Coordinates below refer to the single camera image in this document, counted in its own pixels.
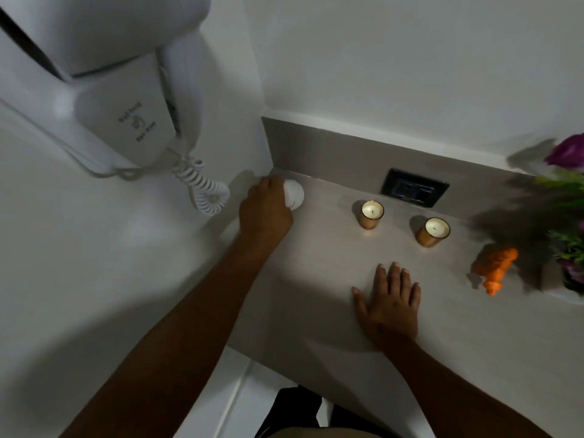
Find orange toy tiger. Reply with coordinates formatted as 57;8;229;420
472;247;520;297

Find gold candle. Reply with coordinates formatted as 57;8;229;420
356;200;386;231
415;217;451;248

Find person's black trousers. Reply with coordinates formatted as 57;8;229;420
257;386;402;438

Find person's left hand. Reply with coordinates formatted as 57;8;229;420
238;173;294;245

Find person's left forearm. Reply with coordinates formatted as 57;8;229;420
59;232;285;438

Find purple artificial flower bouquet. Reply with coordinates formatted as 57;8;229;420
536;133;584;295

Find white hair dryer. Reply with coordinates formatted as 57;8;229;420
0;0;215;153

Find person's right hand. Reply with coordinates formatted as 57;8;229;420
351;262;422;350

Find person's right forearm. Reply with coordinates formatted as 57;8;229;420
378;335;555;438

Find black wall socket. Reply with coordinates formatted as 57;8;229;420
381;168;450;209

